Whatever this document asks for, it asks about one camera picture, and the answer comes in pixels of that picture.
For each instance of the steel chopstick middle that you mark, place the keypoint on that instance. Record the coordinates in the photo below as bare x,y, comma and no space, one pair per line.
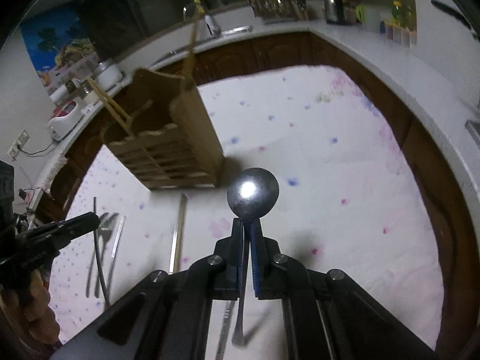
225,328

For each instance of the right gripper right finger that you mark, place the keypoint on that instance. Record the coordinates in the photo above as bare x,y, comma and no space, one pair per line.
328,315

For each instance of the steel faucet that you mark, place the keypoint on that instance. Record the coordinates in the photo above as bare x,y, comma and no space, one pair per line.
189,12

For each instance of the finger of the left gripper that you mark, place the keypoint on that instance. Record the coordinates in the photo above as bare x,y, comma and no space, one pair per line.
58,234

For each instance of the wooden chopstick in holder right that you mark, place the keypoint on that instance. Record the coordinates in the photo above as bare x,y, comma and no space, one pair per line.
188,64

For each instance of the wooden chopstick in holder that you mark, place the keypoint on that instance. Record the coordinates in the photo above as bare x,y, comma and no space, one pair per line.
117,112
188,64

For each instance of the steel fork left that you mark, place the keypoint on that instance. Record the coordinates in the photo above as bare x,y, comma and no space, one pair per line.
97,276

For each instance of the steel spoon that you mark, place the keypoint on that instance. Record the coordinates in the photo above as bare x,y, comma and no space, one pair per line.
252,194

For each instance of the steel chopstick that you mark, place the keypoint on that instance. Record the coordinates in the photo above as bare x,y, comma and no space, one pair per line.
118,229
225,328
177,235

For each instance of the countertop utensil rack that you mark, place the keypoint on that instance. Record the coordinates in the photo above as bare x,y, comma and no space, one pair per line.
277,11

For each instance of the wooden chopstick in holder left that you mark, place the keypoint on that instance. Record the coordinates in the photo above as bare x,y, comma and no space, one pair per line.
117,112

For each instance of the wall power outlet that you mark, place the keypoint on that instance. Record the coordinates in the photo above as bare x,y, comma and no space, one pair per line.
18,144

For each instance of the white pink rice cooker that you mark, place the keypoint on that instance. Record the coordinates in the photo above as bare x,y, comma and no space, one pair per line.
64,119

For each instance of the steel chopstick far left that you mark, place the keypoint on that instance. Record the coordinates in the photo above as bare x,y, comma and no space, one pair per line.
118,229

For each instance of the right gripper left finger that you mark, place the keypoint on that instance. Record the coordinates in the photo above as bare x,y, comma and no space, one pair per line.
164,316

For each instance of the person's left hand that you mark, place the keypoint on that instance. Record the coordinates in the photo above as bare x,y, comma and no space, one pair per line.
35,319

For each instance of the steel chopstick right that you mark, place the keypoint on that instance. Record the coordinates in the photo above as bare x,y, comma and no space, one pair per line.
177,235

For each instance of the steel electric kettle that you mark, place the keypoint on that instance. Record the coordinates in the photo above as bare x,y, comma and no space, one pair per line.
334,12

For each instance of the floral white tablecloth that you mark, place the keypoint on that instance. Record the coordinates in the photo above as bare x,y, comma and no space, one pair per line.
347,200

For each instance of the steel kitchen sink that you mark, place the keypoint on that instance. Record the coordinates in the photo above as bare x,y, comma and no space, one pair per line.
224,34

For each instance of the wooden utensil holder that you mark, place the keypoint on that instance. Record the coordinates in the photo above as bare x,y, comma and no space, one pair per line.
175,143

